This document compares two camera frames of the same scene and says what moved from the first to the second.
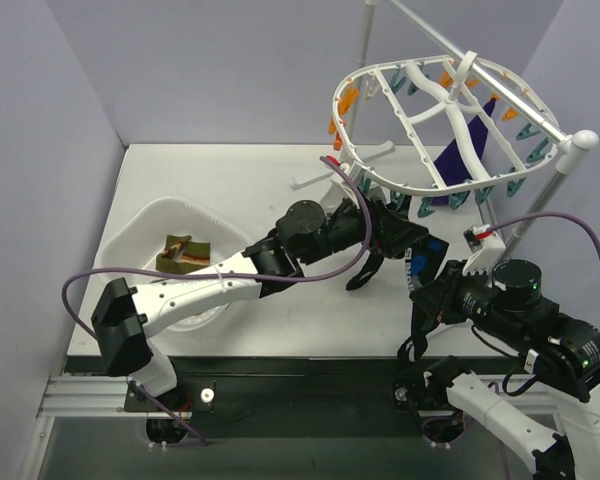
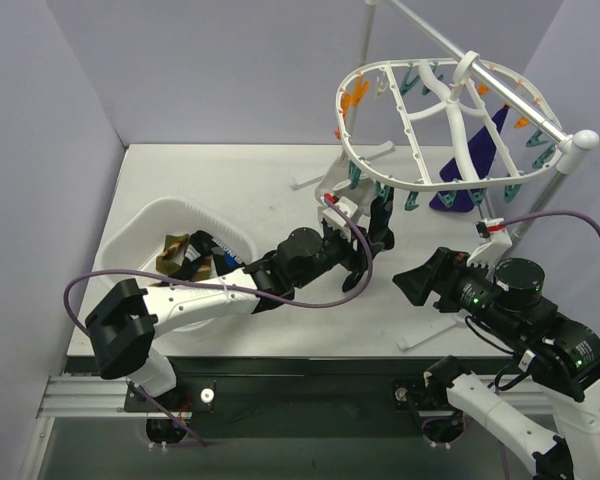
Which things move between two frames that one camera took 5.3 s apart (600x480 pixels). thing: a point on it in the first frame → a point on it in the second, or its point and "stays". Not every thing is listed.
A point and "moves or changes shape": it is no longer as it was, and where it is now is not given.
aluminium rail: (84, 396) stays
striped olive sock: (169, 261) stays
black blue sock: (423, 260) → (201, 244)
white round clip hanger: (440, 122) moves or changes shape
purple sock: (451, 163) → (482, 147)
